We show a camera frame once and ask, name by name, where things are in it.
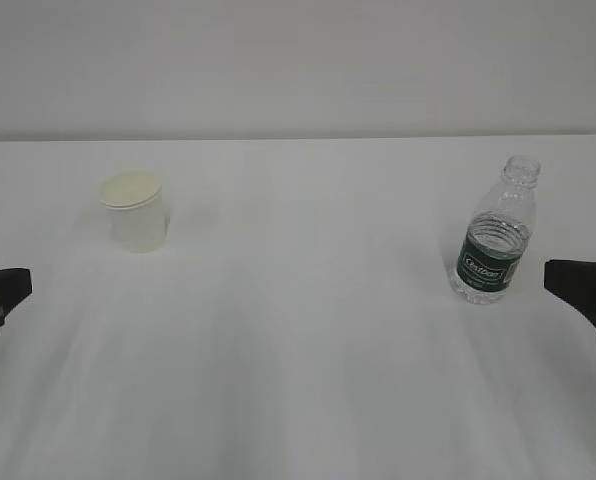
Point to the white paper cup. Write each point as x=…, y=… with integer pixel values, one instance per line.
x=138, y=217

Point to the clear water bottle green label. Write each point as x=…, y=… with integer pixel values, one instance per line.
x=498, y=234

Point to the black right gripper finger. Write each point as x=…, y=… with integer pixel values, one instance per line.
x=573, y=282

